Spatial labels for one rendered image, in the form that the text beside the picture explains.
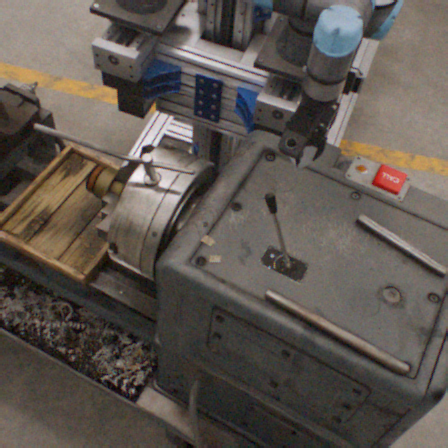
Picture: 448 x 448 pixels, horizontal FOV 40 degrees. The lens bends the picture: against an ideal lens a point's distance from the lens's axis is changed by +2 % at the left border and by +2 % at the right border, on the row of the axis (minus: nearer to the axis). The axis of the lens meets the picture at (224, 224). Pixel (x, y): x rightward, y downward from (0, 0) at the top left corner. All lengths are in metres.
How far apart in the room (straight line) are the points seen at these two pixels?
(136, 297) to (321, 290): 0.57
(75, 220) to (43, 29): 2.12
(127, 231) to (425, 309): 0.63
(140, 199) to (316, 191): 0.38
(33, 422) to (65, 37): 2.10
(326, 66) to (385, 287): 0.44
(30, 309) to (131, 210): 0.70
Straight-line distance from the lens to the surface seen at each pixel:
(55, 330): 1.88
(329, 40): 1.06
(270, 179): 1.33
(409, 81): 3.64
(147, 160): 1.26
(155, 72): 1.87
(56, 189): 1.78
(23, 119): 1.78
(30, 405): 2.45
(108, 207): 1.45
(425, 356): 1.20
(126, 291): 1.60
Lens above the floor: 2.28
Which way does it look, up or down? 56 degrees down
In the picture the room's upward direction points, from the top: 8 degrees clockwise
